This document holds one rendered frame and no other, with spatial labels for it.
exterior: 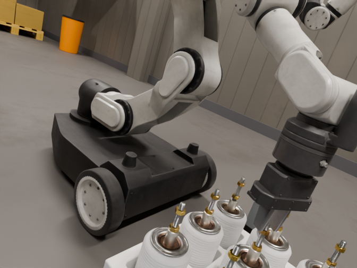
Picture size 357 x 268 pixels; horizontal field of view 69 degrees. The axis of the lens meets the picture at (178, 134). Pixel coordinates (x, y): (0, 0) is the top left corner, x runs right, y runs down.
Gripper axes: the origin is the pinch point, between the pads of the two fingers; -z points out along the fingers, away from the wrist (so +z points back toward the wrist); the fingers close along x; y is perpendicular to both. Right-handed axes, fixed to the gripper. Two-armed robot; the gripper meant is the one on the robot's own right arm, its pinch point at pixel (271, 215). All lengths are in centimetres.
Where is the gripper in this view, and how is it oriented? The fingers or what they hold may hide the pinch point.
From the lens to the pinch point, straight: 53.3
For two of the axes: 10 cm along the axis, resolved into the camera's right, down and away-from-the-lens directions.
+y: 3.1, 3.8, -8.7
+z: 2.9, -9.1, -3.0
